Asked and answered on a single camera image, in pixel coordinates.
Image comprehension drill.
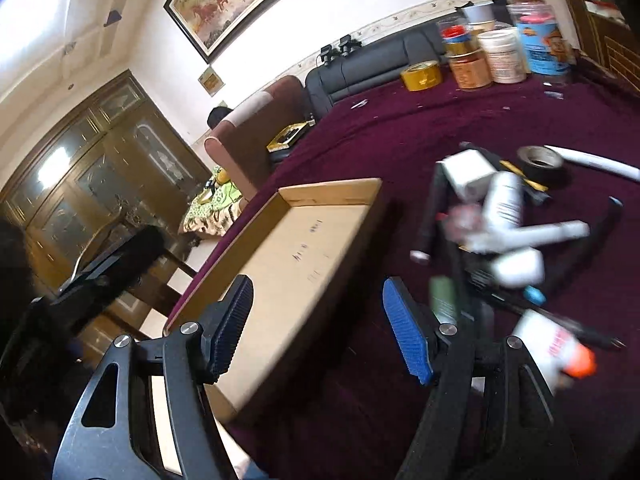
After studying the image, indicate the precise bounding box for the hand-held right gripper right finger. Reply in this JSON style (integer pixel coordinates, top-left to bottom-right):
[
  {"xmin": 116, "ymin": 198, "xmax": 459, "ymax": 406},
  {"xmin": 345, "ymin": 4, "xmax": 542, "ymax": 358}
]
[{"xmin": 382, "ymin": 276, "xmax": 581, "ymax": 480}]

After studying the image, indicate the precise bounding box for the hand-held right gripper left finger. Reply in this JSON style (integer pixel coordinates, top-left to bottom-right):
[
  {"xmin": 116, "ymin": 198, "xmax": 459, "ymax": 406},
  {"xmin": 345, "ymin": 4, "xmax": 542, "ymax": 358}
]
[{"xmin": 52, "ymin": 275, "xmax": 256, "ymax": 480}]

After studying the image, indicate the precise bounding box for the shallow cardboard box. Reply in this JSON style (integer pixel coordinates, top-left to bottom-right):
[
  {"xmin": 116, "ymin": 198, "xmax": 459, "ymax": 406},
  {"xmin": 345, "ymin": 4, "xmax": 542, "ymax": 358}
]
[{"xmin": 165, "ymin": 177, "xmax": 386, "ymax": 423}]

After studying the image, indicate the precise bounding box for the orange item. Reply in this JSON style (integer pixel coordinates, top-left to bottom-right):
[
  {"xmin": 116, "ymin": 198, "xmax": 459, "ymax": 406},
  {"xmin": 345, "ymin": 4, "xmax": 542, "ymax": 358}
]
[{"xmin": 444, "ymin": 205, "xmax": 487, "ymax": 247}]

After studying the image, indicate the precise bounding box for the long black marker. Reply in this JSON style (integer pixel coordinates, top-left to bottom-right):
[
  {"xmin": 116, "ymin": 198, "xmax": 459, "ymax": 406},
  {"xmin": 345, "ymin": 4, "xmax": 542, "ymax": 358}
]
[{"xmin": 410, "ymin": 162, "xmax": 449, "ymax": 266}]

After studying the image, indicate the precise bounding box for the black marker teal cap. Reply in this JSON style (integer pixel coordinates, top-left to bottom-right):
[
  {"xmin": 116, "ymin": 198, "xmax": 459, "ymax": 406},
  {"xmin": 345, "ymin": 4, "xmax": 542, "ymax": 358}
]
[{"xmin": 470, "ymin": 270, "xmax": 547, "ymax": 307}]

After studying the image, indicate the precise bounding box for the white glue bottle orange cap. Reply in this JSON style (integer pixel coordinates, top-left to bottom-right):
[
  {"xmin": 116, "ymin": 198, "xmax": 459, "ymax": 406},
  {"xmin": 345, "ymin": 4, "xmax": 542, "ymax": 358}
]
[{"xmin": 512, "ymin": 310, "xmax": 598, "ymax": 392}]

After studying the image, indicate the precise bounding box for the white bottle green label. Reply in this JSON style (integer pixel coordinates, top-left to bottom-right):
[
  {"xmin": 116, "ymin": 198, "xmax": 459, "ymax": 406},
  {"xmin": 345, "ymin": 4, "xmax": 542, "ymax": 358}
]
[{"xmin": 482, "ymin": 172, "xmax": 526, "ymax": 233}]

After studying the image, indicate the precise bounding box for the white marker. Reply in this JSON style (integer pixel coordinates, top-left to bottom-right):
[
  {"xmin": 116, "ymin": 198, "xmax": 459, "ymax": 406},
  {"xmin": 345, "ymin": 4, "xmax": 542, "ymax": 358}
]
[{"xmin": 467, "ymin": 220, "xmax": 591, "ymax": 254}]

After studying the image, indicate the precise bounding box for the thin black pen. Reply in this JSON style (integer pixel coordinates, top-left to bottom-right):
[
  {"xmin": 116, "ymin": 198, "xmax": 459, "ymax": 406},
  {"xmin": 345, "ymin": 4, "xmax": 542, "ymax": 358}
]
[{"xmin": 485, "ymin": 295, "xmax": 626, "ymax": 352}]

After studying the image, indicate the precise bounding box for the white power adapter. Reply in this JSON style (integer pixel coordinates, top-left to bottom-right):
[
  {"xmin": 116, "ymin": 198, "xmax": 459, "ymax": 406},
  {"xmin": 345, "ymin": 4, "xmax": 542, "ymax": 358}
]
[{"xmin": 439, "ymin": 150, "xmax": 497, "ymax": 201}]

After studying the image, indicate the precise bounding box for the black marker grey cap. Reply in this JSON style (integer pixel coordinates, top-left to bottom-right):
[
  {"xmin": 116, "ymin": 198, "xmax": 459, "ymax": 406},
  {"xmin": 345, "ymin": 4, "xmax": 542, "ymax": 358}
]
[{"xmin": 467, "ymin": 144, "xmax": 553, "ymax": 207}]

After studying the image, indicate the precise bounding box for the black tape roll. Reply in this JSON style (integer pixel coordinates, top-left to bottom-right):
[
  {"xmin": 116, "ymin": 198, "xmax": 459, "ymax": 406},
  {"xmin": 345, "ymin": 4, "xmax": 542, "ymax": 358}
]
[{"xmin": 517, "ymin": 146, "xmax": 569, "ymax": 184}]

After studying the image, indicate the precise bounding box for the white plastic pipe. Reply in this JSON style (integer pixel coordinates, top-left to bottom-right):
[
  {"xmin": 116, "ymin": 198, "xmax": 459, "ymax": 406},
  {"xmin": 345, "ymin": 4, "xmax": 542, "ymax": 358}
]
[{"xmin": 544, "ymin": 145, "xmax": 640, "ymax": 183}]

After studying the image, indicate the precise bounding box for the wooden chair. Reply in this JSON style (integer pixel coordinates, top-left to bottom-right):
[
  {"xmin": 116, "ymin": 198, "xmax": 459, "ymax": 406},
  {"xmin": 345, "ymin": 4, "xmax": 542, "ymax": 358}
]
[{"xmin": 70, "ymin": 210, "xmax": 200, "ymax": 323}]

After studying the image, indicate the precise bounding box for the floral cloth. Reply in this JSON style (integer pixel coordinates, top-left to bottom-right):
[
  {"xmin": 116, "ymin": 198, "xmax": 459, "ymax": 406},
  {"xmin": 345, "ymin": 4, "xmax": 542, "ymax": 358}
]
[{"xmin": 179, "ymin": 170, "xmax": 247, "ymax": 237}]

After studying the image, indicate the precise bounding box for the wooden glass-door cabinet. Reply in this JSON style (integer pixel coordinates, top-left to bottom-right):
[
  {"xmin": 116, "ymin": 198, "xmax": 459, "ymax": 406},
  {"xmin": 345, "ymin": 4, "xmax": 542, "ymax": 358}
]
[{"xmin": 0, "ymin": 70, "xmax": 213, "ymax": 321}]

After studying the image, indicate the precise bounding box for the brown armchair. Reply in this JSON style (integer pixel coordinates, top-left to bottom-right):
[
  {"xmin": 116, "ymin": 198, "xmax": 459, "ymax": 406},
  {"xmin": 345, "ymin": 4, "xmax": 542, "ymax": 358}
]
[{"xmin": 204, "ymin": 76, "xmax": 315, "ymax": 202}]

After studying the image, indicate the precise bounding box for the purple tablecloth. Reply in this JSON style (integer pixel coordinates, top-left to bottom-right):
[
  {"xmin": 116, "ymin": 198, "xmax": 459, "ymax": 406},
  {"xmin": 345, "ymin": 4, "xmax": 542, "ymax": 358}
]
[{"xmin": 165, "ymin": 57, "xmax": 640, "ymax": 480}]

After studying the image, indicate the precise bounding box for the yellow tape roll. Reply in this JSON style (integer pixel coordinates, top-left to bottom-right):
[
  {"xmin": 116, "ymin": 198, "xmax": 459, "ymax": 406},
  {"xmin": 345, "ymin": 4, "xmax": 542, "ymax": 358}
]
[{"xmin": 400, "ymin": 60, "xmax": 444, "ymax": 92}]

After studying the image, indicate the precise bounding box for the clear jar brown label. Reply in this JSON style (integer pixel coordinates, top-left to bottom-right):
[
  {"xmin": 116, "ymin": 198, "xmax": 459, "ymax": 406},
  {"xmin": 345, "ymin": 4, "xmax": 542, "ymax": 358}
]
[{"xmin": 437, "ymin": 17, "xmax": 494, "ymax": 91}]

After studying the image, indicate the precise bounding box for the black leather sofa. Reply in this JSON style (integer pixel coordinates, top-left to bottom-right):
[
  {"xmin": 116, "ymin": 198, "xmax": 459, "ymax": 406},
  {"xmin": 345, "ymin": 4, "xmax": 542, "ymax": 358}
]
[{"xmin": 305, "ymin": 20, "xmax": 451, "ymax": 117}]

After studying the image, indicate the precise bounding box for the white plastic tub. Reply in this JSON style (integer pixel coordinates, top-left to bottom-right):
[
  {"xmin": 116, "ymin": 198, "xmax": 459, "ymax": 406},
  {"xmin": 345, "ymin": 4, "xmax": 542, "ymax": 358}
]
[{"xmin": 477, "ymin": 29, "xmax": 527, "ymax": 85}]

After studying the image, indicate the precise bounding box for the clear jar blue label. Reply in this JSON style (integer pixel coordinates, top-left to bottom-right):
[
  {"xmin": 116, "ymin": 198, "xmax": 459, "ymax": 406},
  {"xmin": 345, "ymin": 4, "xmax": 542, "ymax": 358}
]
[{"xmin": 507, "ymin": 0, "xmax": 576, "ymax": 87}]

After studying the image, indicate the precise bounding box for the framed painting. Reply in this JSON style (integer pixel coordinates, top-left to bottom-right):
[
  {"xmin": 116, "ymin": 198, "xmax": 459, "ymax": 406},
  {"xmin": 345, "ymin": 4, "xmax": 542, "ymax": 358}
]
[{"xmin": 164, "ymin": 0, "xmax": 328, "ymax": 64}]

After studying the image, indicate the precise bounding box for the grey lidded container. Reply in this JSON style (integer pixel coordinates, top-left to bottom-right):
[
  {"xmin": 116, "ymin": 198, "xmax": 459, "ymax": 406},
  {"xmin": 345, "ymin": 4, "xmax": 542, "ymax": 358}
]
[{"xmin": 462, "ymin": 2, "xmax": 497, "ymax": 31}]

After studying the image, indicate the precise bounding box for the wooden brick-pattern cabinet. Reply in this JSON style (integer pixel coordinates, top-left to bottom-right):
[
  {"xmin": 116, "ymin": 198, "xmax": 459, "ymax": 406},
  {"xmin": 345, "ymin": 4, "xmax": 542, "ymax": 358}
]
[{"xmin": 547, "ymin": 0, "xmax": 640, "ymax": 79}]

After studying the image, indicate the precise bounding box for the gold picture frame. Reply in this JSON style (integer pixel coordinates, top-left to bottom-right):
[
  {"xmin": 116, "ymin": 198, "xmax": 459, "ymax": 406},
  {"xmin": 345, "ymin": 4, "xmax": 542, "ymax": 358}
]
[{"xmin": 266, "ymin": 122, "xmax": 314, "ymax": 154}]

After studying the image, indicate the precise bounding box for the black curved strap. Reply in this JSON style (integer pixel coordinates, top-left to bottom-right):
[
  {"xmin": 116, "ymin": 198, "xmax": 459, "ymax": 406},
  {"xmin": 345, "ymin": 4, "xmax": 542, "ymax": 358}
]
[{"xmin": 550, "ymin": 197, "xmax": 626, "ymax": 307}]

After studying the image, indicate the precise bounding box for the small wall plaque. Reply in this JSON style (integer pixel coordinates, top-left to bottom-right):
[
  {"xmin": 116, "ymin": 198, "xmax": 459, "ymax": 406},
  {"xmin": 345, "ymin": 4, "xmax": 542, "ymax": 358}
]
[{"xmin": 197, "ymin": 65, "xmax": 226, "ymax": 96}]

